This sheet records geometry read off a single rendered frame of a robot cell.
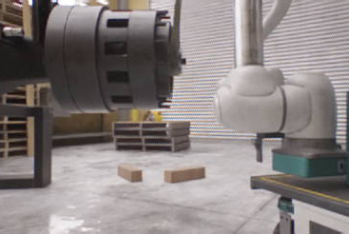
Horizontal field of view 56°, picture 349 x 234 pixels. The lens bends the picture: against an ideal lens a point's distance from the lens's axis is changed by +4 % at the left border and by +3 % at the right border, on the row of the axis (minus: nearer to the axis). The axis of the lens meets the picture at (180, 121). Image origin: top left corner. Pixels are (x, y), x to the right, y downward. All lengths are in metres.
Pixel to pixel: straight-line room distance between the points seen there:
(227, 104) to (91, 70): 0.74
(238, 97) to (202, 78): 6.44
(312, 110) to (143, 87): 0.80
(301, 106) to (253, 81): 0.17
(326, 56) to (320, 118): 5.75
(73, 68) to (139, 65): 0.30
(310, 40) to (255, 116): 5.92
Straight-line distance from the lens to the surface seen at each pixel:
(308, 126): 1.10
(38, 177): 2.80
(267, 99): 1.06
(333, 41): 6.86
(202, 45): 7.59
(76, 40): 1.59
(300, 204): 1.07
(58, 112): 6.38
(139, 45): 1.53
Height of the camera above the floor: 0.54
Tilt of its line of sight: level
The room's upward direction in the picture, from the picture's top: straight up
